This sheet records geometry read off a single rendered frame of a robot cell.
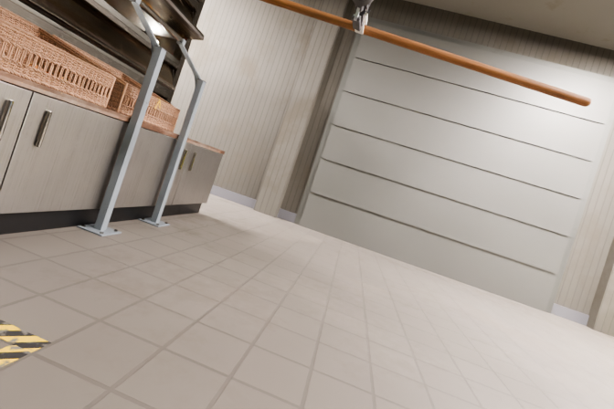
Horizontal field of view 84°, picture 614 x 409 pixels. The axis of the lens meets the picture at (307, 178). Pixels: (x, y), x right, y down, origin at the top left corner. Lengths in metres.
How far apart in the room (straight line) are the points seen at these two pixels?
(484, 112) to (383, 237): 1.93
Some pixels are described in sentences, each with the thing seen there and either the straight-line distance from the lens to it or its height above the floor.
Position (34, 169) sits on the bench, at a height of 0.27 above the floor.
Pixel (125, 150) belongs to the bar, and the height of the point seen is 0.42.
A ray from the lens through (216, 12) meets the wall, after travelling 5.34.
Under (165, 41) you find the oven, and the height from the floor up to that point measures 1.30.
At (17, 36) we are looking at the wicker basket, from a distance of 1.54.
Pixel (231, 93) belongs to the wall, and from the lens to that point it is 4.81.
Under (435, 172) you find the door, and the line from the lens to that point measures 4.39.
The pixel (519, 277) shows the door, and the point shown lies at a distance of 4.76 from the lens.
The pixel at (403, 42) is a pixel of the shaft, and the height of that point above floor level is 1.11.
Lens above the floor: 0.55
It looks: 1 degrees up
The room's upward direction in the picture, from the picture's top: 18 degrees clockwise
